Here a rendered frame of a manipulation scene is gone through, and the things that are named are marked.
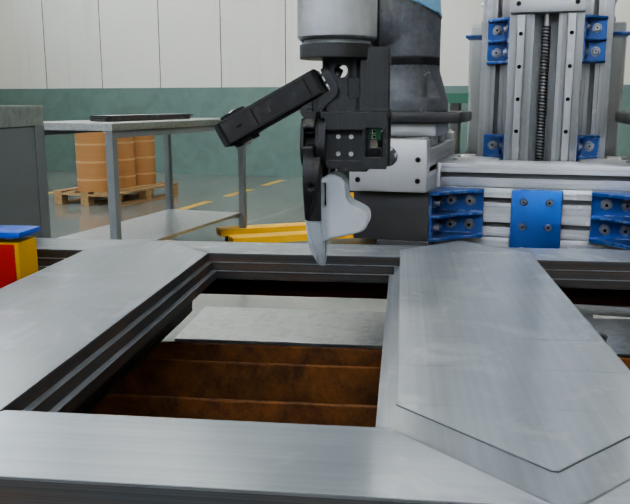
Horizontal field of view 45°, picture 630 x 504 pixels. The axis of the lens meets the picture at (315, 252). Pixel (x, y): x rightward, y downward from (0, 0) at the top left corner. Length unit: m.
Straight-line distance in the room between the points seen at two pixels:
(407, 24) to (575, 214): 0.46
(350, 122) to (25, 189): 0.97
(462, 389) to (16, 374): 0.34
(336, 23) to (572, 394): 0.37
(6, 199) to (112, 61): 11.03
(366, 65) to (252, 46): 10.80
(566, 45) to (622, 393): 1.02
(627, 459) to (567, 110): 1.10
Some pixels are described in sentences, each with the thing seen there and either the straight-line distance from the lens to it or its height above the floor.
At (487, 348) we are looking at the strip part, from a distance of 0.67.
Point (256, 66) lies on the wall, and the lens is 11.48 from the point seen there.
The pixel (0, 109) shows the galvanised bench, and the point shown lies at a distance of 1.51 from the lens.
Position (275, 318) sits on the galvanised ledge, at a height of 0.68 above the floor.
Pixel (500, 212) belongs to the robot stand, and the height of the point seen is 0.86.
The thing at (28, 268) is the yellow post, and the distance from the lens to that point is 1.10.
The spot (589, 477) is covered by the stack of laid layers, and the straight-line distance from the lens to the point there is 0.47.
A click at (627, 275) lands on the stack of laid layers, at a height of 0.83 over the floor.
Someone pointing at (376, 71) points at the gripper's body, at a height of 1.08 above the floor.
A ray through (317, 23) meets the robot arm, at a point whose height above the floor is 1.12.
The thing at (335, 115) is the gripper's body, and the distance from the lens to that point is 0.71.
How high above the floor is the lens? 1.05
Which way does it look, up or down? 11 degrees down
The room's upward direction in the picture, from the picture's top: straight up
